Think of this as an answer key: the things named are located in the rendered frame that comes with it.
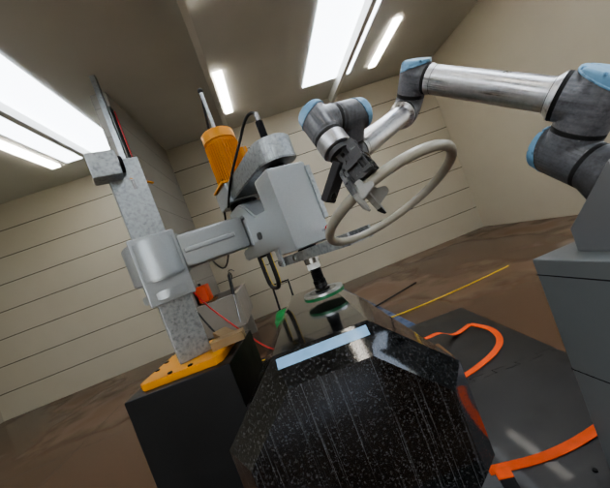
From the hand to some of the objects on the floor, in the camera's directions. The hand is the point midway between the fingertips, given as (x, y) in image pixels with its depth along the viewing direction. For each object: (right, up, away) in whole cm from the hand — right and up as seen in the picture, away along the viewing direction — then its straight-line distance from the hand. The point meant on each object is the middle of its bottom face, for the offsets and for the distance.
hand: (374, 212), depth 77 cm
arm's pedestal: (+114, -85, +14) cm, 144 cm away
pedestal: (-60, -151, +111) cm, 196 cm away
